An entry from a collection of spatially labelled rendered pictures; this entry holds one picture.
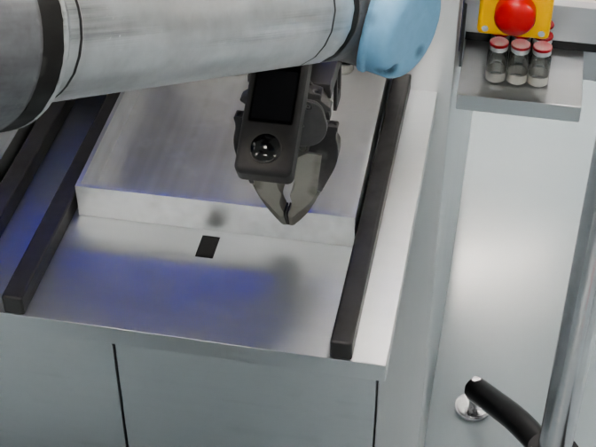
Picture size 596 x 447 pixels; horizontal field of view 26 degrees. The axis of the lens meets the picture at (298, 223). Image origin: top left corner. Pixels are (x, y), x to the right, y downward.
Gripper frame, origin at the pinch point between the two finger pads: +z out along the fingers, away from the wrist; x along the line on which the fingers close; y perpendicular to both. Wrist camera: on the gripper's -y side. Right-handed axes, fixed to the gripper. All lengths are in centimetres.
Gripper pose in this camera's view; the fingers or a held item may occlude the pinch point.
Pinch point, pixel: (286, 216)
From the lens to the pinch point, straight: 115.3
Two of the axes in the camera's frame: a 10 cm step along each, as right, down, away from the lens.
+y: 1.9, -6.2, 7.6
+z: 0.0, 7.7, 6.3
